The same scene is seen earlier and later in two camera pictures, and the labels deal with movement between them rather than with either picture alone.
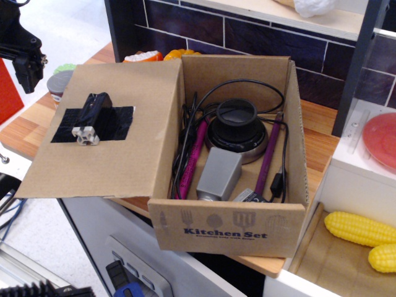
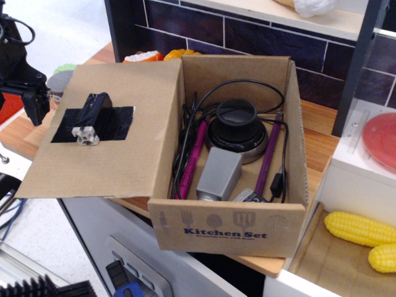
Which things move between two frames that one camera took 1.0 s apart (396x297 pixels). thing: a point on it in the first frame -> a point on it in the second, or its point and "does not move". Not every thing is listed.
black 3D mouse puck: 236,126 does not move
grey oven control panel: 150,284 does not move
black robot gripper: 17,42 -> 16,72
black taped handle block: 98,120 does not move
